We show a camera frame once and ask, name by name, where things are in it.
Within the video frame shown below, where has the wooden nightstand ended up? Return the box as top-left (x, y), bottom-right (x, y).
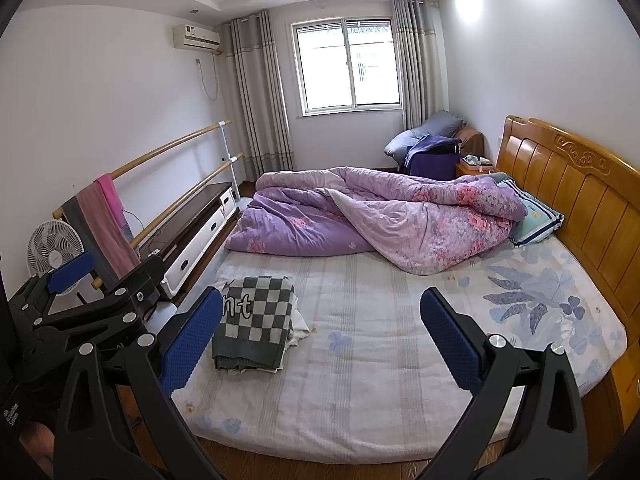
top-left (454, 160), bottom-right (496, 177)

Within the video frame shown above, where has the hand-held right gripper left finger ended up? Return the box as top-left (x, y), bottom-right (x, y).
top-left (52, 286), bottom-right (231, 480)

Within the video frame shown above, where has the brown armchair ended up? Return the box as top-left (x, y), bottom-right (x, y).
top-left (456, 126), bottom-right (485, 157)

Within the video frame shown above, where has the white barre post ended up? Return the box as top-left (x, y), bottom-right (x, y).
top-left (219, 122), bottom-right (241, 211)

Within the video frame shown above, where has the grey towel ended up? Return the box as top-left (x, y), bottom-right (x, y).
top-left (60, 195), bottom-right (118, 281)

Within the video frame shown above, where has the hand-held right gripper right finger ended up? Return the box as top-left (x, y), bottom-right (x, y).
top-left (417, 287), bottom-right (588, 480)

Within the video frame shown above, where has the pink towel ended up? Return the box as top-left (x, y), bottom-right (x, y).
top-left (75, 174), bottom-right (142, 278)

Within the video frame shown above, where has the blue striped pillow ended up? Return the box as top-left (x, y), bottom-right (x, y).
top-left (497, 178), bottom-right (566, 248)

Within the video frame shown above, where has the wall air conditioner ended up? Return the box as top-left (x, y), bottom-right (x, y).
top-left (172, 24), bottom-right (222, 53)

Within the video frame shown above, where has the grey curtain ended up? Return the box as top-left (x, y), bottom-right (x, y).
top-left (391, 0), bottom-right (453, 133)
top-left (222, 10), bottom-right (296, 183)

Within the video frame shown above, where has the white electric fan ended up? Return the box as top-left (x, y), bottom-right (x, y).
top-left (25, 220), bottom-right (86, 281)

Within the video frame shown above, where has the white garment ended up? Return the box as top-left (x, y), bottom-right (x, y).
top-left (225, 294), bottom-right (311, 376)

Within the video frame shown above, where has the window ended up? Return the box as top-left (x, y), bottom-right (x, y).
top-left (286, 17), bottom-right (403, 117)

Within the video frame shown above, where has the purple floral quilt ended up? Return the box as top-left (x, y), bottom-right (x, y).
top-left (224, 165), bottom-right (530, 277)

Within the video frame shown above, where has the wooden barre rail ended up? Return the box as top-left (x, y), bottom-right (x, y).
top-left (52, 120), bottom-right (232, 220)
top-left (92, 152), bottom-right (244, 288)

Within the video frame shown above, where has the grey white checkered sweater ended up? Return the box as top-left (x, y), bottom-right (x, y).
top-left (212, 275), bottom-right (296, 372)

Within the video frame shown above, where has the dark purple cloth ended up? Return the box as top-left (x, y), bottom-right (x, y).
top-left (404, 135), bottom-right (461, 181)

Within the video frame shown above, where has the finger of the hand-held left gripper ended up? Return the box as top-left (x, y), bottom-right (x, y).
top-left (7, 251), bottom-right (97, 328)
top-left (35, 255), bottom-right (166, 333)

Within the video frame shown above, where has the dark top white cabinet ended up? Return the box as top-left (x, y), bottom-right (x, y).
top-left (137, 181), bottom-right (237, 306)

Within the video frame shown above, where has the white floral bed sheet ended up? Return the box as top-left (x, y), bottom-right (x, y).
top-left (170, 237), bottom-right (628, 451)

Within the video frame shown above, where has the wooden bed frame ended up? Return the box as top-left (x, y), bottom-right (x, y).
top-left (495, 115), bottom-right (640, 441)

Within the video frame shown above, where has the air conditioner power cord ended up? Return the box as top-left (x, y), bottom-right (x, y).
top-left (196, 54), bottom-right (221, 102)

